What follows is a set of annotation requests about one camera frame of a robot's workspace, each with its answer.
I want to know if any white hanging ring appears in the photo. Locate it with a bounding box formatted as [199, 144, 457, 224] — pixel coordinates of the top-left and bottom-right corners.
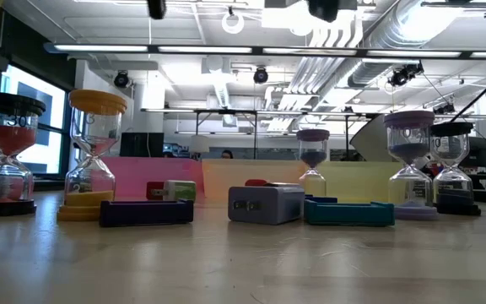
[221, 10, 246, 35]

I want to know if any purple hourglass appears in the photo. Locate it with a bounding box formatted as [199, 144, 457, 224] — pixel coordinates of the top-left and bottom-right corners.
[295, 128, 331, 198]
[383, 110, 440, 221]

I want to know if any black hourglass blue sand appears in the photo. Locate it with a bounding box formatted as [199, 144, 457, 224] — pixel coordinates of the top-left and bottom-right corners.
[429, 121, 483, 217]

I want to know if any black hourglass red sand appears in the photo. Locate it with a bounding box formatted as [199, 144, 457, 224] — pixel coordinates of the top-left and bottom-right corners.
[0, 91, 47, 218]

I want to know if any silver ventilation duct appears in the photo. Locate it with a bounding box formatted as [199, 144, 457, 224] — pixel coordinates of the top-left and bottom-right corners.
[348, 0, 438, 88]

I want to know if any black beam with light strips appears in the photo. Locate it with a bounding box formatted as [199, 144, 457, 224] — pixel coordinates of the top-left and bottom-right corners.
[43, 41, 486, 61]

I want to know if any black ceiling camera rig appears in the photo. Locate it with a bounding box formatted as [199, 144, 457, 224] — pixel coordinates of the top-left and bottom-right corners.
[387, 62, 424, 88]

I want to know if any black metal background frame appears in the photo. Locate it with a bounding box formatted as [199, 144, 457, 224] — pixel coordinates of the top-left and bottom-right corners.
[141, 108, 379, 160]

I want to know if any black monitor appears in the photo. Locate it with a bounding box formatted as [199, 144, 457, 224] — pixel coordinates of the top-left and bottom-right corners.
[119, 132, 165, 158]

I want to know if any white cylindrical container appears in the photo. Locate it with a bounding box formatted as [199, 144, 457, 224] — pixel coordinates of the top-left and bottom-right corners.
[349, 113, 434, 174]

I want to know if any yellow plastic bin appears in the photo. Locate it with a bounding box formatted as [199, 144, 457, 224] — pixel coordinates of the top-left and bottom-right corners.
[305, 160, 408, 204]

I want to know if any dark red wall charger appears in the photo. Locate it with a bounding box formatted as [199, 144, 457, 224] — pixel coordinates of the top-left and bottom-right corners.
[145, 181, 166, 201]

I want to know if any green wall charger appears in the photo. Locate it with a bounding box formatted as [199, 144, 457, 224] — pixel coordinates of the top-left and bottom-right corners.
[149, 179, 197, 203]

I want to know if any dark purple digital timer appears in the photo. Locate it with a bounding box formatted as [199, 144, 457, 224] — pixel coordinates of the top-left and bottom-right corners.
[98, 198, 195, 228]

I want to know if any orange hourglass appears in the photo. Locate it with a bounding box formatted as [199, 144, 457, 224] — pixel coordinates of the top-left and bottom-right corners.
[56, 89, 128, 223]

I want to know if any teal digital timer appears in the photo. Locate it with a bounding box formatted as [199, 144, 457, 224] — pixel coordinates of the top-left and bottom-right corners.
[303, 198, 396, 227]

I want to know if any white lamp shade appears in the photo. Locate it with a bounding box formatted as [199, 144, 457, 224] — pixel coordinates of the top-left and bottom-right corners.
[189, 134, 211, 154]

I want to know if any pink plastic bin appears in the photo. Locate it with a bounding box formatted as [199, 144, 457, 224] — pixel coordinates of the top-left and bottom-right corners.
[101, 156, 205, 202]

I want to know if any orange plastic bin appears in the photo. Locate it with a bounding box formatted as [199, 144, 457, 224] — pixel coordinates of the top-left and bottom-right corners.
[200, 159, 311, 202]

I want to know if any lavender wall charger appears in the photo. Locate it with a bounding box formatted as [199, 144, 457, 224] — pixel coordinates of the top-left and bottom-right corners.
[227, 185, 306, 226]

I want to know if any black hanging cable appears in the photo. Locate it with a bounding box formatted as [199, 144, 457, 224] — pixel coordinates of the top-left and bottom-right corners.
[449, 57, 486, 124]

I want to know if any large window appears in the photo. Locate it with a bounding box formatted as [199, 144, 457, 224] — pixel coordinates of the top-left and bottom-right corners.
[0, 62, 71, 176]

